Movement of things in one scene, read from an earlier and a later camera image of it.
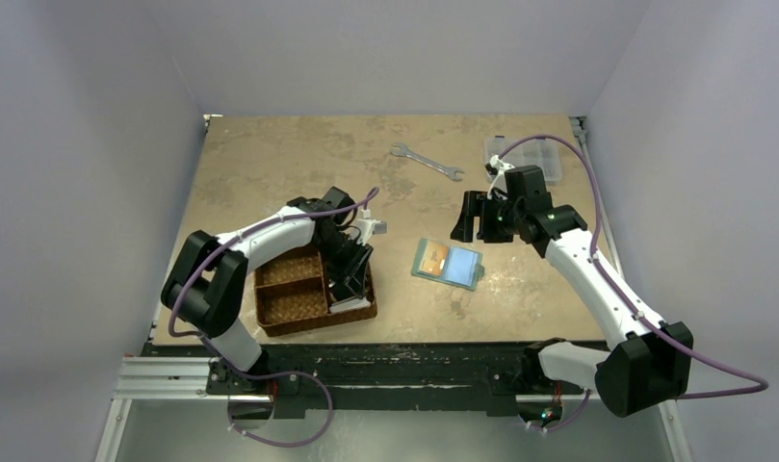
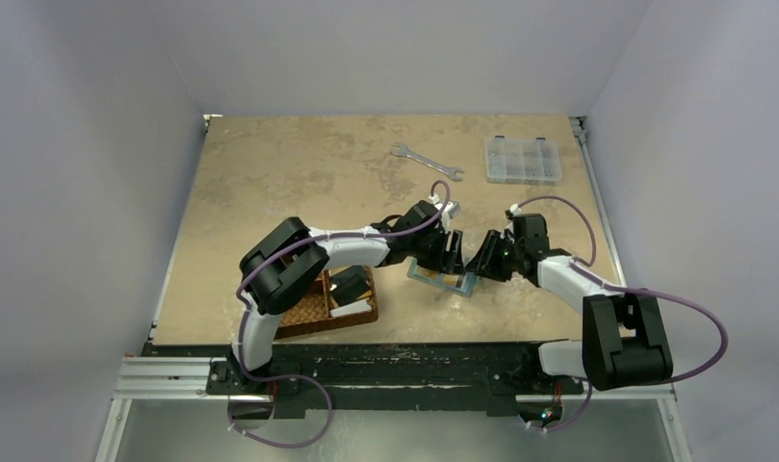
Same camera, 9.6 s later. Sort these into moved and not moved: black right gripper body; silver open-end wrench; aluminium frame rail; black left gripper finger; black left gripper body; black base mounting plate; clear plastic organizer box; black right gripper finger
Moved: black right gripper body; black left gripper finger; black right gripper finger; black left gripper body
Not moved: aluminium frame rail; silver open-end wrench; clear plastic organizer box; black base mounting plate
